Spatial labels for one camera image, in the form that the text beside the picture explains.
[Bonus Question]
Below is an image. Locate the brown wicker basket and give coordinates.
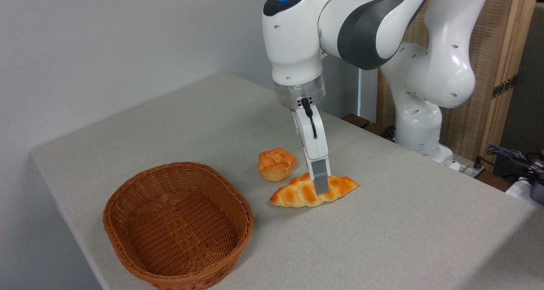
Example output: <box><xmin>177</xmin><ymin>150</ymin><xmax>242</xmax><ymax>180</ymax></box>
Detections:
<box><xmin>103</xmin><ymin>162</ymin><xmax>254</xmax><ymax>290</ymax></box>

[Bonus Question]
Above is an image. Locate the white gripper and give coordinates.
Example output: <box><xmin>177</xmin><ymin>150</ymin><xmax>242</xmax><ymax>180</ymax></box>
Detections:
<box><xmin>292</xmin><ymin>107</ymin><xmax>331</xmax><ymax>195</ymax></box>

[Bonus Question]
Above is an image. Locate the black metal hinge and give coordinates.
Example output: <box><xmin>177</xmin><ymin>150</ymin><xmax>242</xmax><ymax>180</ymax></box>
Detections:
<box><xmin>492</xmin><ymin>74</ymin><xmax>518</xmax><ymax>99</ymax></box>

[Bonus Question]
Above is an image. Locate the white vertical wall pipe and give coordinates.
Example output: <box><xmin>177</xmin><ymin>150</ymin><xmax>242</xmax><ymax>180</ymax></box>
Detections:
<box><xmin>357</xmin><ymin>0</ymin><xmax>367</xmax><ymax>118</ymax></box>

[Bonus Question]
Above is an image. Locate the blue and black cable bundle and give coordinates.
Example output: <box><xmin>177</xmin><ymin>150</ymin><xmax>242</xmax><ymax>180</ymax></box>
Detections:
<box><xmin>486</xmin><ymin>144</ymin><xmax>544</xmax><ymax>180</ymax></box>

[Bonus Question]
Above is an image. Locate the round knotted bread bun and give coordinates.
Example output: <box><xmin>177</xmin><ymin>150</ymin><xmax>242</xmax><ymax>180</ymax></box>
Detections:
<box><xmin>258</xmin><ymin>148</ymin><xmax>298</xmax><ymax>182</ymax></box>

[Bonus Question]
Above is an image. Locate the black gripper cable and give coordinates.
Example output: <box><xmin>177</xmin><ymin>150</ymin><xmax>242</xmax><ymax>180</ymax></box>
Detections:
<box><xmin>301</xmin><ymin>97</ymin><xmax>318</xmax><ymax>139</ymax></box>

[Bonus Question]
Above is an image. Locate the long braided bread loaf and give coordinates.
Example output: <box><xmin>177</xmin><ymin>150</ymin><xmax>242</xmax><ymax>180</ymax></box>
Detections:
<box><xmin>269</xmin><ymin>171</ymin><xmax>360</xmax><ymax>208</ymax></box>

